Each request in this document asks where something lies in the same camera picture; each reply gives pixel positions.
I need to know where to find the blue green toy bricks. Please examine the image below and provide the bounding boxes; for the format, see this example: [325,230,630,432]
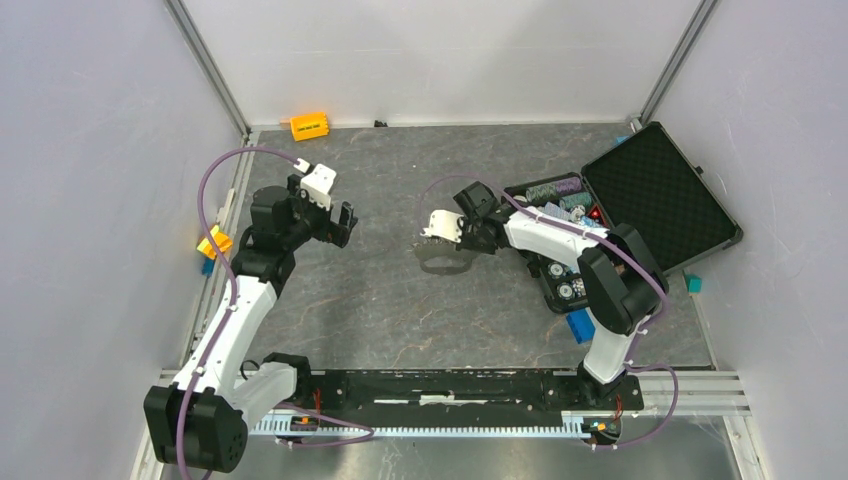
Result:
[566,309,596,344]

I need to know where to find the white toothed cable duct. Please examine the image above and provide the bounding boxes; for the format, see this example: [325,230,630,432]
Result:
[249,410,590,440]

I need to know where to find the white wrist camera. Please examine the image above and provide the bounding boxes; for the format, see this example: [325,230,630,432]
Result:
[422,209,464,244]
[294,158,337,211]

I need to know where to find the black poker chip case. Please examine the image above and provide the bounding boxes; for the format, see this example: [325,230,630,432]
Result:
[506,121,744,276]

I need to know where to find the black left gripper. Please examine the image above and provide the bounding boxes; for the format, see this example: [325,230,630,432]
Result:
[282,175,357,250]

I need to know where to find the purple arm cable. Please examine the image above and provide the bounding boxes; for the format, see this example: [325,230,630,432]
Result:
[174,146,376,480]
[415,174,680,452]

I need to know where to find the teal small cube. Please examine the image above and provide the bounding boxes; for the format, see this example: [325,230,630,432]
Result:
[684,273,703,295]

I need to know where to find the yellow orange toy block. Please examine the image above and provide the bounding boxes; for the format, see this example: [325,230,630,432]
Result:
[195,225,233,261]

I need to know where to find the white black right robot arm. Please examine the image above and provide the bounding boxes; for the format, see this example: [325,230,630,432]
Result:
[448,181,668,408]

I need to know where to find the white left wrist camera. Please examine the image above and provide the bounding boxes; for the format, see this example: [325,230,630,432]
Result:
[294,158,337,211]

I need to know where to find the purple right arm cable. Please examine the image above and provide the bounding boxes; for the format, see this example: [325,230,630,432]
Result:
[415,174,680,452]

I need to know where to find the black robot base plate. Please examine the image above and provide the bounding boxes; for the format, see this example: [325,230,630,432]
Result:
[291,368,645,428]

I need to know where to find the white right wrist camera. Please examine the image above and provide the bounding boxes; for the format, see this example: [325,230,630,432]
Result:
[422,209,464,244]

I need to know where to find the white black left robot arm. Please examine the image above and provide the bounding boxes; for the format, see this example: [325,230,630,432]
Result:
[143,165,357,473]

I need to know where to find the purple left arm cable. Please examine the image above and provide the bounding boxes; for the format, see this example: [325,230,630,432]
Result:
[174,146,376,480]

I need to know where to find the orange yellow plastic block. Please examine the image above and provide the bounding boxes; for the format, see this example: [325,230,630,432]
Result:
[289,112,330,142]

